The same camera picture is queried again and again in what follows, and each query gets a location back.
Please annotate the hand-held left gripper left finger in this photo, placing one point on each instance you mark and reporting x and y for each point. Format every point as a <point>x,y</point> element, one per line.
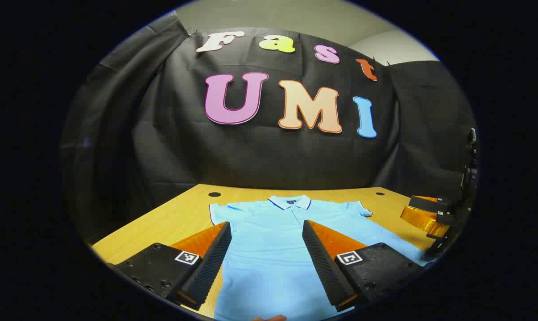
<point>211,267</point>

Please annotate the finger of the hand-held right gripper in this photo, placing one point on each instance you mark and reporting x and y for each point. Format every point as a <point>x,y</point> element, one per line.
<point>423,218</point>

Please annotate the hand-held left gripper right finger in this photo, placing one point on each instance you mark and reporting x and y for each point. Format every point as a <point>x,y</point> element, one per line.
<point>322,267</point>

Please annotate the light blue polo T-shirt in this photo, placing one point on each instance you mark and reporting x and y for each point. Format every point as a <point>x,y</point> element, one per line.
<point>269,249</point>

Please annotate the black backdrop cloth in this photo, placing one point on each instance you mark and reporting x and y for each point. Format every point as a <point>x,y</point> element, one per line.
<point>260,156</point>

